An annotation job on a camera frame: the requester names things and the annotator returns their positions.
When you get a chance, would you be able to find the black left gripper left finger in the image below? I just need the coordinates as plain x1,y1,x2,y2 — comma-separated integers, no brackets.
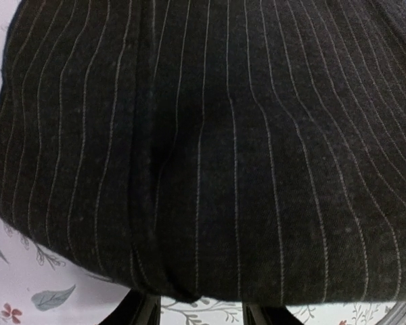
99,290,161,325

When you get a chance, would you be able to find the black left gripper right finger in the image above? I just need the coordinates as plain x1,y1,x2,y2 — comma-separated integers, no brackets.
242,303,304,325

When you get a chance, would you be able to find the black pinstriped long sleeve shirt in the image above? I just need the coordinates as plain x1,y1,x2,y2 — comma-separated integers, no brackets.
0,1,406,306

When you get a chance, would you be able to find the floral white tablecloth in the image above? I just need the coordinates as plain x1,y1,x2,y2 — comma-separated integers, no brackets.
0,1,395,324

